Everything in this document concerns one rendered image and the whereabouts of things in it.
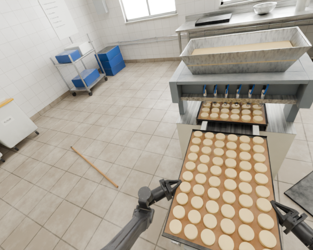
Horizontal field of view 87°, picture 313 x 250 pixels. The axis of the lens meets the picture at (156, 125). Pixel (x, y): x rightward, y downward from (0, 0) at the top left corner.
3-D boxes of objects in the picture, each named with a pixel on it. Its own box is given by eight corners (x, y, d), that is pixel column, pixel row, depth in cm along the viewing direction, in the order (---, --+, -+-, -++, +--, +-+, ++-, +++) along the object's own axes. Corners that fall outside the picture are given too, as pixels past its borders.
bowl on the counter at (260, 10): (252, 17, 274) (253, 8, 266) (252, 13, 295) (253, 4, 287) (275, 14, 260) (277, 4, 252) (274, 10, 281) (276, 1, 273)
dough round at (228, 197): (224, 191, 72) (224, 188, 71) (236, 196, 69) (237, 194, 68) (220, 201, 69) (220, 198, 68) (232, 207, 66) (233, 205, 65)
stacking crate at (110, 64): (112, 60, 489) (110, 53, 476) (123, 59, 471) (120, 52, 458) (100, 69, 451) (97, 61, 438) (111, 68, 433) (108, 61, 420)
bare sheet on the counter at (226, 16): (195, 24, 306) (195, 23, 305) (199, 18, 331) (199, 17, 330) (229, 18, 280) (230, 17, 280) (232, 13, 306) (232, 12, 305)
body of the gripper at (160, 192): (165, 188, 84) (152, 195, 82) (162, 178, 77) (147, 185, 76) (171, 199, 79) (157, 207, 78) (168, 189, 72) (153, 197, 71)
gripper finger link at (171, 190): (179, 180, 85) (163, 189, 83) (177, 172, 81) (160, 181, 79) (186, 191, 80) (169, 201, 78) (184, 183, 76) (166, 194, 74)
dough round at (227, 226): (218, 229, 62) (218, 227, 61) (222, 217, 65) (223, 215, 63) (232, 238, 59) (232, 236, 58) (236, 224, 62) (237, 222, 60)
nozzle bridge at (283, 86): (186, 98, 143) (182, 59, 121) (287, 100, 114) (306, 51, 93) (175, 123, 122) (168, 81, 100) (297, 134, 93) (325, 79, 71)
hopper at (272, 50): (192, 60, 117) (191, 38, 108) (289, 53, 95) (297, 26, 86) (182, 80, 98) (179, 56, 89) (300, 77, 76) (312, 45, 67)
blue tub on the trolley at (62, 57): (68, 58, 369) (64, 50, 359) (81, 56, 353) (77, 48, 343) (58, 63, 349) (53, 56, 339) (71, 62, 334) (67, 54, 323)
